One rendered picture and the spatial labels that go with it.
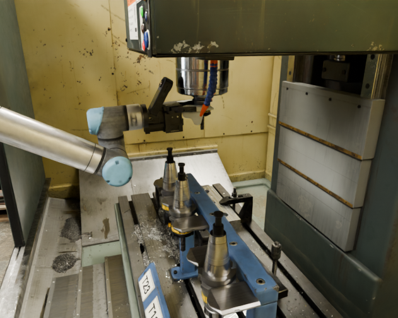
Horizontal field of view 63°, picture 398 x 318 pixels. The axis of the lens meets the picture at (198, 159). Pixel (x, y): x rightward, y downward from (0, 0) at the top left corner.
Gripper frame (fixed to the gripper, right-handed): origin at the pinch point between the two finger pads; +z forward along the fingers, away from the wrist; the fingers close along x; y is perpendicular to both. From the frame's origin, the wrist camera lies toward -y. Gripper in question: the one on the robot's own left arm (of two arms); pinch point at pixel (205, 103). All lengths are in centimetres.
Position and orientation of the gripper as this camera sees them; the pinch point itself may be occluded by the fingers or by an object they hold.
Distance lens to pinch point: 103.1
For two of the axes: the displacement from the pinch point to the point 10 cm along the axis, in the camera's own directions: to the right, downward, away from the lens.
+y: 0.3, 9.3, 3.5
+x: 3.1, 3.3, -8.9
